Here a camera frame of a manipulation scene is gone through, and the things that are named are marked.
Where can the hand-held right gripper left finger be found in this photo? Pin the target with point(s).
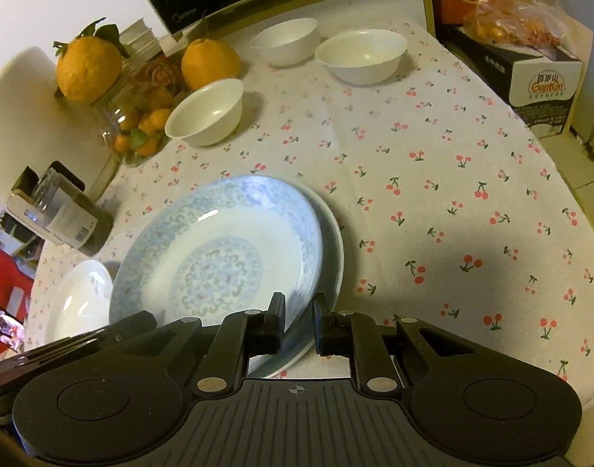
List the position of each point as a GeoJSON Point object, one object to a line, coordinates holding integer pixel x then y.
{"type": "Point", "coordinates": [276, 322]}

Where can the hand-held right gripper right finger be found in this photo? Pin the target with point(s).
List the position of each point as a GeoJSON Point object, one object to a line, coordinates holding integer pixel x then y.
{"type": "Point", "coordinates": [322, 327]}

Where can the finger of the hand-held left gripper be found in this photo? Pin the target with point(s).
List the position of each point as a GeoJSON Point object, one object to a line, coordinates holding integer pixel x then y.
{"type": "Point", "coordinates": [68, 345]}

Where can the small white plate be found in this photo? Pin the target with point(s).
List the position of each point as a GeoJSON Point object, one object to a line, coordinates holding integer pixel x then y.
{"type": "Point", "coordinates": [78, 301]}

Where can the large white plate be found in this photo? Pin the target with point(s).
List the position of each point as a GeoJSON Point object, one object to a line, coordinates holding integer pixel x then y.
{"type": "Point", "coordinates": [332, 262]}

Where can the blue patterned plate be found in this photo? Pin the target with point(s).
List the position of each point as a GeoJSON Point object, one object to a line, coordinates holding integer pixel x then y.
{"type": "Point", "coordinates": [214, 253]}

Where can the white bowl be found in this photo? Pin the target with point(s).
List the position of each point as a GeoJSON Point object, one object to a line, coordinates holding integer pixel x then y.
{"type": "Point", "coordinates": [284, 39]}
{"type": "Point", "coordinates": [204, 112]}

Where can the red cloth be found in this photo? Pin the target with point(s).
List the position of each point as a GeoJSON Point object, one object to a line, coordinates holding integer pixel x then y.
{"type": "Point", "coordinates": [5, 267]}

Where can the labelled glass jar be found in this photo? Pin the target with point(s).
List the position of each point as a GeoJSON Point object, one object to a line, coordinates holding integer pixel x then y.
{"type": "Point", "coordinates": [58, 214]}

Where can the cherry print tablecloth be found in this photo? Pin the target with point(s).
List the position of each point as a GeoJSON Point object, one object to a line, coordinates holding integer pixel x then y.
{"type": "Point", "coordinates": [423, 155]}

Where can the small tangerine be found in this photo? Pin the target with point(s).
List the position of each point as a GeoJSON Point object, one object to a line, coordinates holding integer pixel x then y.
{"type": "Point", "coordinates": [148, 147]}
{"type": "Point", "coordinates": [156, 120]}
{"type": "Point", "coordinates": [123, 143]}
{"type": "Point", "coordinates": [128, 119]}

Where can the clear glass fruit bowl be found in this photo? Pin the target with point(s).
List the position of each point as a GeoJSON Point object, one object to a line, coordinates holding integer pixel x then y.
{"type": "Point", "coordinates": [113, 121]}

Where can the white appliance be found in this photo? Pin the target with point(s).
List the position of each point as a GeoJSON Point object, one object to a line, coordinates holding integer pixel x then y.
{"type": "Point", "coordinates": [15, 121]}

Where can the large orange with leaves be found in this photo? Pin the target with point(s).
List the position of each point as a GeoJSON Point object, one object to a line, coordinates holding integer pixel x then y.
{"type": "Point", "coordinates": [87, 70]}

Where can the red patterned box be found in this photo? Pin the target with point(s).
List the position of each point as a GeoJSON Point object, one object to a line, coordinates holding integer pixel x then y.
{"type": "Point", "coordinates": [156, 74]}

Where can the stack of white containers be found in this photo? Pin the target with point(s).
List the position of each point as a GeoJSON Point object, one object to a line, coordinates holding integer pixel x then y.
{"type": "Point", "coordinates": [139, 36]}

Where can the black and white cardboard box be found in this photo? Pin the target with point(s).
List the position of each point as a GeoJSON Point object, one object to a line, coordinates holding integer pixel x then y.
{"type": "Point", "coordinates": [535, 87]}

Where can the grey metal cabinet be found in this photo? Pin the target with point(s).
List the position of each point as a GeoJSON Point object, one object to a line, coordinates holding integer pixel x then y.
{"type": "Point", "coordinates": [593, 131]}

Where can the plastic bag of tangerines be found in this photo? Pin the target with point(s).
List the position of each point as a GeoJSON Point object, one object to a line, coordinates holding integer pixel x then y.
{"type": "Point", "coordinates": [525, 14]}

